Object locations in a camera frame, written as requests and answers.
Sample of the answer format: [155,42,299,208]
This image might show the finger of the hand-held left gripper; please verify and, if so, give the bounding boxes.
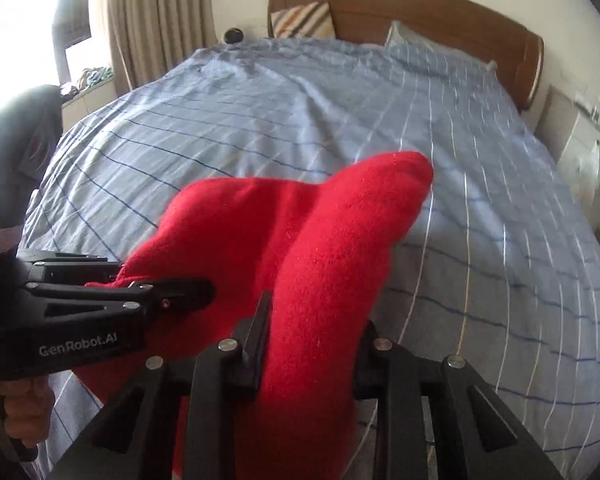
[17,250,124,286]
[24,279,217,322]

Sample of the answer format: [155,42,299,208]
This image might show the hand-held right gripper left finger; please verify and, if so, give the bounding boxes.
[59,290,274,480]

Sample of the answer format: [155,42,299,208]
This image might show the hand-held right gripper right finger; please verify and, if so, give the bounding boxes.
[354,320,565,480]

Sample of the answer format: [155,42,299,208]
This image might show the red sweater with white rabbit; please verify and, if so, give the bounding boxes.
[72,151,435,480]

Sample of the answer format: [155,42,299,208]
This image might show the person's left forearm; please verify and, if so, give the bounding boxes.
[0,85,64,262]

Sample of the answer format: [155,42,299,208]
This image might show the person's left hand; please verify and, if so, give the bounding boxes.
[4,376,57,449]

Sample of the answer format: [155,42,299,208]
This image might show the cloth pile on windowsill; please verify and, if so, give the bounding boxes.
[72,66,114,94]

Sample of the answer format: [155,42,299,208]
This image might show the window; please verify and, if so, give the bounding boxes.
[0,0,92,128]

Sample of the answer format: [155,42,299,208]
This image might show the blue striped duvet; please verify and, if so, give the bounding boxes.
[20,37,600,480]

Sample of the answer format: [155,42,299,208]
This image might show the beige curtain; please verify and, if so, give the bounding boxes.
[89,0,216,97]

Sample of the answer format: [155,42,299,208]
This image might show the clear plastic bag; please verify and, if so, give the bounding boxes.
[574,140,600,197]

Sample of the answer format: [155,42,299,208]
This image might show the striped pillow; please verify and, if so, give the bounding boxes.
[271,2,337,40]

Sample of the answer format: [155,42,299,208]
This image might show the white nightstand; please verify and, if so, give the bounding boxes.
[532,85,600,226]

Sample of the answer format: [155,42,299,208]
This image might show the white pillow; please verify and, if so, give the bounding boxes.
[385,21,499,69]

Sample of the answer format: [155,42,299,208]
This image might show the wooden headboard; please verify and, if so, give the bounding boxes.
[269,0,545,112]

